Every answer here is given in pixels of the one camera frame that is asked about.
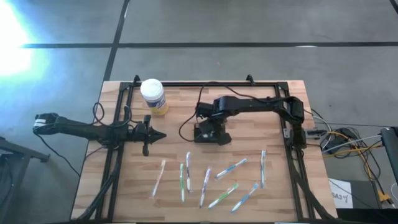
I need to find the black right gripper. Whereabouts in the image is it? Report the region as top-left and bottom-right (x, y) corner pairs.
(196, 101), (233, 138)

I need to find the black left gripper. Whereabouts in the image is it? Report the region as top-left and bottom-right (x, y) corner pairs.
(129, 114), (167, 157)

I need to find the black wire caddy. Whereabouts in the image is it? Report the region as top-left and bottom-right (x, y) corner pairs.
(193, 123), (233, 146)

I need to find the purple toothbrush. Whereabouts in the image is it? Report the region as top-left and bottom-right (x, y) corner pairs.
(185, 151), (192, 193)
(199, 167), (212, 208)

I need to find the blue toothbrush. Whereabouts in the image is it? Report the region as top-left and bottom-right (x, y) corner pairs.
(260, 149), (267, 189)
(230, 182), (259, 214)
(214, 158), (248, 180)

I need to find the green toothbrush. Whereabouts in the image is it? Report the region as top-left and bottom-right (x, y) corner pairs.
(207, 182), (239, 209)
(179, 163), (186, 203)

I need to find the white wipes canister yellow label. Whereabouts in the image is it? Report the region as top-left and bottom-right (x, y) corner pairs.
(139, 78), (170, 116)

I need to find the black power supply brick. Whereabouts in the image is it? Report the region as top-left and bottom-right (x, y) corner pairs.
(325, 126), (357, 155)

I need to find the black metal stand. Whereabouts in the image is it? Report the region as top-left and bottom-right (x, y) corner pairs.
(0, 136), (51, 218)

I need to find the white paper label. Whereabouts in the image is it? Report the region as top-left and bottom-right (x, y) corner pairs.
(328, 178), (354, 209)

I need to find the dark grey box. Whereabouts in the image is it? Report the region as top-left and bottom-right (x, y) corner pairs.
(328, 178), (382, 210)

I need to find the black floor case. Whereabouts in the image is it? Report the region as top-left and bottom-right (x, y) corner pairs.
(335, 207), (398, 224)

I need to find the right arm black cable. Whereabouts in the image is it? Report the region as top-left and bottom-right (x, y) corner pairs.
(178, 81), (276, 144)

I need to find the black aluminium table frame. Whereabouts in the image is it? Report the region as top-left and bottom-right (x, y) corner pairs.
(72, 73), (336, 224)

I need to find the left arm black wrist cable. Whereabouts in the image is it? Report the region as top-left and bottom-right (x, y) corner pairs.
(92, 101), (133, 129)

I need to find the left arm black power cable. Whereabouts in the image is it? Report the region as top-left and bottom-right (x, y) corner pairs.
(32, 129), (82, 178)

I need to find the white cable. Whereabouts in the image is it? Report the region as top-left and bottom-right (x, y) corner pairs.
(322, 134), (382, 154)

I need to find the yellow cable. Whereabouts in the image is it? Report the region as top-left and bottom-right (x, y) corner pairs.
(323, 130), (393, 205)

